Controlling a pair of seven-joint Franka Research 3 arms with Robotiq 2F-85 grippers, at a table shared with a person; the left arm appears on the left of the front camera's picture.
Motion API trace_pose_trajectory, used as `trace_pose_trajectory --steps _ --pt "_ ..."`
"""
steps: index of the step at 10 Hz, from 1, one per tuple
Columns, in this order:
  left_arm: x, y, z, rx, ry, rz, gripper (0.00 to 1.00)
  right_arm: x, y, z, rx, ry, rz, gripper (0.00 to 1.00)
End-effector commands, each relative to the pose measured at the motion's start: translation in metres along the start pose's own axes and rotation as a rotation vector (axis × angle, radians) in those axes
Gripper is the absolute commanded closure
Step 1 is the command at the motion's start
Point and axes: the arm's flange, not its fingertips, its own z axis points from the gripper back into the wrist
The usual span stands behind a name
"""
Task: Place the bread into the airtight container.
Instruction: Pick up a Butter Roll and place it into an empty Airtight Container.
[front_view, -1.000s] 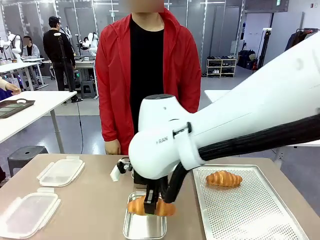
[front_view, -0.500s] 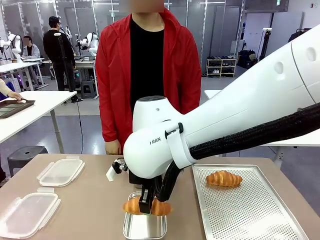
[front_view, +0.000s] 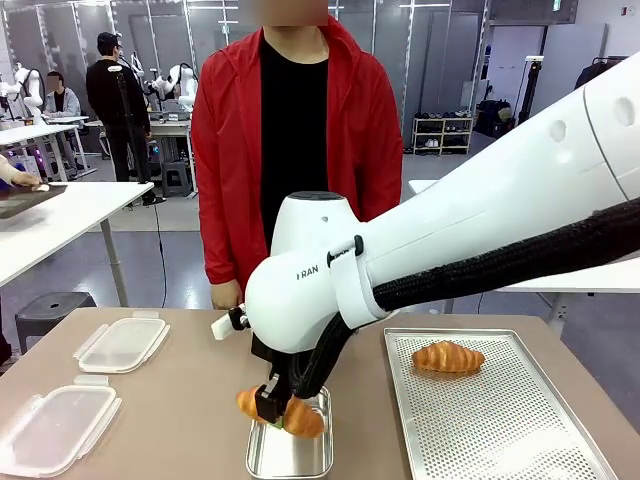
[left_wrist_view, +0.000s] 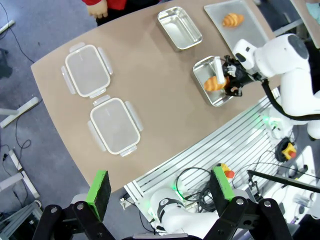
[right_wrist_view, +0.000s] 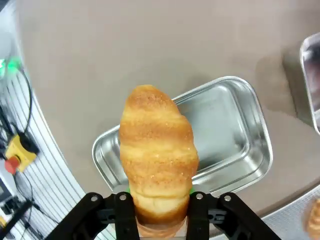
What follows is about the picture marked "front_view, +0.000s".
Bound person's right hand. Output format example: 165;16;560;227
210;281;242;311

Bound seated person in grey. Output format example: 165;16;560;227
41;70;82;119

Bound black pole with white top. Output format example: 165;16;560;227
517;55;545;124

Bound black tripod pole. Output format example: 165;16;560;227
110;63;167;205

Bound white shoe rack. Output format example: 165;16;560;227
411;116;474;156

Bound black plastic stool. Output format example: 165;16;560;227
14;291;99;354

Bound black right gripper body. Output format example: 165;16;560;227
251;335;314;389

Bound bystander's hand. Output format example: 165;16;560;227
13;170;43;192

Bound person in red jacket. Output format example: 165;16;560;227
191;13;405;311

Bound golden brown croissant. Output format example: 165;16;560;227
236;384;327;440
411;340;487;374

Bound perforated metal baking tray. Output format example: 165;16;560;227
383;326;620;480

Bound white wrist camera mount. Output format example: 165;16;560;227
210;302;250;342

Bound grey step stool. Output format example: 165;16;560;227
161;161;194;199

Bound man in black cap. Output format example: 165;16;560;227
85;31;153;184

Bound clear plastic container lid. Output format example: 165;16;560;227
0;375;123;478
72;310;171;375

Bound dark board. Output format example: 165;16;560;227
0;182;69;220

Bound white background desk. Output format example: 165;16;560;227
0;122;97;182

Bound black bag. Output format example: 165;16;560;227
476;98;515;140

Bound black braided cable sleeve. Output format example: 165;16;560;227
293;198;640;399

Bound hanging clothes on rack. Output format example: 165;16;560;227
573;55;629;92

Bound stainless steel food container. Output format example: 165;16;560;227
244;385;335;479

